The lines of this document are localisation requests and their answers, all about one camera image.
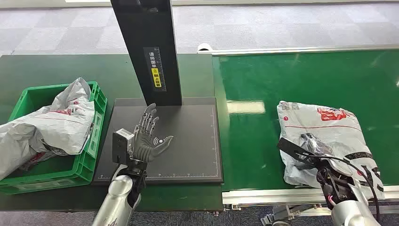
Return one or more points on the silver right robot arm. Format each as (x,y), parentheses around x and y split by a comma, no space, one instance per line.
(352,215)

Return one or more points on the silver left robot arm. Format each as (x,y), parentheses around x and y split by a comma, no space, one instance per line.
(117,199)

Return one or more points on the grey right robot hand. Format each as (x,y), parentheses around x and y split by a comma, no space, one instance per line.
(315,145)

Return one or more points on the black and yellow column label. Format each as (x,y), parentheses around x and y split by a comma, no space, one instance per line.
(155,71)

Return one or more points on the grey conveyor support bracket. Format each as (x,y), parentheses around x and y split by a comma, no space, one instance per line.
(277,216)

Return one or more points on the crumpled grey mailer bag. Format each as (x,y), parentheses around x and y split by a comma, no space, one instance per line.
(62,124)

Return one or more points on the green plastic crate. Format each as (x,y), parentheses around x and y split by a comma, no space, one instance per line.
(84,168)

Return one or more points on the green conveyor belt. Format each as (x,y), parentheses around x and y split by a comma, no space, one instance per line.
(265,78)

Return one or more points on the white conveyor roller cap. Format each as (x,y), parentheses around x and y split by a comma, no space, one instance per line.
(204,46)

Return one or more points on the black inbound scanner machine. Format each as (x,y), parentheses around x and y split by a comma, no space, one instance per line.
(187,140)

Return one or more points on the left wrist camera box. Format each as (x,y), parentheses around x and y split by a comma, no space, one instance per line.
(120,146)

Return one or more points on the silver conveyor frame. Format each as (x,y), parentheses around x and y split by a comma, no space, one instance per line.
(265,196)

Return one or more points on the grey mailer bag black stripes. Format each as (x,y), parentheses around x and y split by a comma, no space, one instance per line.
(311,121)

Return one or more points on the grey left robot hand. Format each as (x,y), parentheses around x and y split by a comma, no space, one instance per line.
(145,143)

